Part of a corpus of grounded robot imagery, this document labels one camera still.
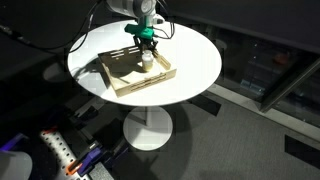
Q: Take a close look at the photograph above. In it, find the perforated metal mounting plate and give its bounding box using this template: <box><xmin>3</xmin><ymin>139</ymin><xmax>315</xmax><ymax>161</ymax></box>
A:
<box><xmin>39</xmin><ymin>130</ymin><xmax>92</xmax><ymax>180</ymax></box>

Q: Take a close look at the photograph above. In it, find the dark diagonal window frame bar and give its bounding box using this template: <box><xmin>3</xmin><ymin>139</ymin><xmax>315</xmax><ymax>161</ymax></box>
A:
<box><xmin>259</xmin><ymin>57</ymin><xmax>320</xmax><ymax>113</ymax></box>

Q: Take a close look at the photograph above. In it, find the black clamp handle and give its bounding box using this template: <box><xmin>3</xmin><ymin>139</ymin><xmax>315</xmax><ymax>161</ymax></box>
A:
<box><xmin>73</xmin><ymin>104</ymin><xmax>100</xmax><ymax>123</ymax></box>

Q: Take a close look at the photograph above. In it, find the grey round floor disc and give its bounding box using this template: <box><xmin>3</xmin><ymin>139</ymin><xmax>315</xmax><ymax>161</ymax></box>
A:
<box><xmin>42</xmin><ymin>61</ymin><xmax>70</xmax><ymax>84</ymax></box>

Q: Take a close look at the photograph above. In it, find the white plastic bottle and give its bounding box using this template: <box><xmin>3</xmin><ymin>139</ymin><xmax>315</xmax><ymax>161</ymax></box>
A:
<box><xmin>141</xmin><ymin>49</ymin><xmax>155</xmax><ymax>72</ymax></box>

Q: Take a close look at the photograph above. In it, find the purple clamp handle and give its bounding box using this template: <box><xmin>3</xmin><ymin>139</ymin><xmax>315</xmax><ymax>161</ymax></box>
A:
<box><xmin>0</xmin><ymin>132</ymin><xmax>30</xmax><ymax>153</ymax></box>

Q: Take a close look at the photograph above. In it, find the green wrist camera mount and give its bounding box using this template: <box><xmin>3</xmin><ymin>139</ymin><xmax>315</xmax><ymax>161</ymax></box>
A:
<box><xmin>124</xmin><ymin>23</ymin><xmax>156</xmax><ymax>40</ymax></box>

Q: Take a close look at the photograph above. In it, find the white round table base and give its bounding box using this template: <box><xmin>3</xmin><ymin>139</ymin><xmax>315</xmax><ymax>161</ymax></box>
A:
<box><xmin>122</xmin><ymin>105</ymin><xmax>174</xmax><ymax>152</ymax></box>

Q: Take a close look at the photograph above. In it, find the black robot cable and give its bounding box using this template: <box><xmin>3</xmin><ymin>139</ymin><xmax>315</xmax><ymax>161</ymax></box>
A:
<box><xmin>0</xmin><ymin>0</ymin><xmax>105</xmax><ymax>55</ymax></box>

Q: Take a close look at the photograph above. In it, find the purple orange spring clamp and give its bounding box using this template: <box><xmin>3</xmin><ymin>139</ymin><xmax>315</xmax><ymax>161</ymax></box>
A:
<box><xmin>42</xmin><ymin>125</ymin><xmax>60</xmax><ymax>135</ymax></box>
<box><xmin>65</xmin><ymin>146</ymin><xmax>103</xmax><ymax>177</ymax></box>

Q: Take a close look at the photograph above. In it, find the wooden slatted tray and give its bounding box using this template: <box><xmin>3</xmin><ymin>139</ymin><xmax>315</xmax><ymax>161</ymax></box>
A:
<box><xmin>97</xmin><ymin>45</ymin><xmax>178</xmax><ymax>98</ymax></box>

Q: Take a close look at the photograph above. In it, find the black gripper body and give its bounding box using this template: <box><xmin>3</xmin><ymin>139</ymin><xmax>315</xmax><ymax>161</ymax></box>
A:
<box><xmin>133</xmin><ymin>33</ymin><xmax>158</xmax><ymax>47</ymax></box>

